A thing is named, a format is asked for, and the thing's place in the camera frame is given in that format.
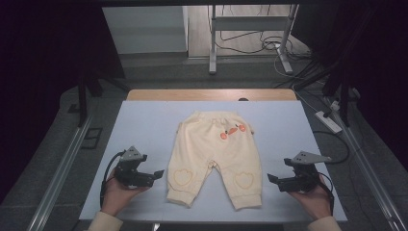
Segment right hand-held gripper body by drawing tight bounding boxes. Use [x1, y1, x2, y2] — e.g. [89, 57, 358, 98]
[278, 150, 333, 193]

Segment black cable loop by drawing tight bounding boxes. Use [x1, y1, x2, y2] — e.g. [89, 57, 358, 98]
[312, 130, 351, 166]

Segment tangle of floor cables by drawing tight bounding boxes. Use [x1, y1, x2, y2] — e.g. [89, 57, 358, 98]
[214, 30, 311, 63]

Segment black floor frame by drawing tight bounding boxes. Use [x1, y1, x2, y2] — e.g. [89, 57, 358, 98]
[80, 127, 104, 150]

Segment person's left hand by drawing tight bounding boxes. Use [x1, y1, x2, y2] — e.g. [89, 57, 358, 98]
[100, 167, 150, 218]

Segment aluminium rail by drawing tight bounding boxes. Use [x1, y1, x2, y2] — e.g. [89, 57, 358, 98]
[330, 107, 408, 231]
[26, 115, 93, 231]

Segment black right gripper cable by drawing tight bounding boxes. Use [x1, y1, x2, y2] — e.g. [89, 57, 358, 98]
[317, 171, 336, 216]

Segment person's right hand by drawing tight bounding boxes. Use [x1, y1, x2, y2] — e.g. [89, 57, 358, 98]
[288, 174, 333, 221]

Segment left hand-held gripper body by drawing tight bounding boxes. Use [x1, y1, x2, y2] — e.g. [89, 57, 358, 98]
[114, 145, 156, 189]

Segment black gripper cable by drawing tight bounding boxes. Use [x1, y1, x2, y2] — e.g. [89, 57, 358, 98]
[99, 150, 125, 209]
[317, 171, 336, 216]

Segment white metal stand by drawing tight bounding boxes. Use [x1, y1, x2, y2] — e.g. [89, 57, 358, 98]
[208, 4, 300, 76]

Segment dark curtain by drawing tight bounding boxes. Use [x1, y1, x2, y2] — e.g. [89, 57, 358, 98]
[290, 0, 408, 171]
[0, 0, 127, 203]

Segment white power strip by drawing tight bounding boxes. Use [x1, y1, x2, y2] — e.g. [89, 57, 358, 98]
[314, 110, 344, 135]

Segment wooden table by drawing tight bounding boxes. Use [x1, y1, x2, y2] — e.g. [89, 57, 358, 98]
[126, 89, 298, 102]

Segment cream baby pants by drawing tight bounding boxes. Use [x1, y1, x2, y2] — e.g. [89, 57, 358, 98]
[166, 110, 264, 211]

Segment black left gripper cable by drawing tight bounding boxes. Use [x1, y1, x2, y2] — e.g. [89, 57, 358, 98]
[99, 150, 125, 209]

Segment black stand leg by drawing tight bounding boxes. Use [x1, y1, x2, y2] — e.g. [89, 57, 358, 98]
[339, 76, 351, 127]
[76, 75, 90, 128]

